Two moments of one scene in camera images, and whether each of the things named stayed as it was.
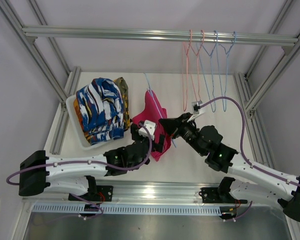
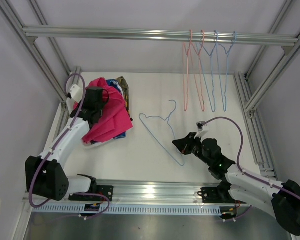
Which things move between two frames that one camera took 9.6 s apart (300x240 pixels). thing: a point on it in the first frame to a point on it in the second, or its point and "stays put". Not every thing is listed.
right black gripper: [172, 124] to [182, 144]
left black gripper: [158, 147] to [84, 96]
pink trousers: [153, 111] to [114, 117]
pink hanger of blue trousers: [185, 69] stays put
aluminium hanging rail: [32, 33] stays put
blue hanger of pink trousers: [149, 89] to [147, 117]
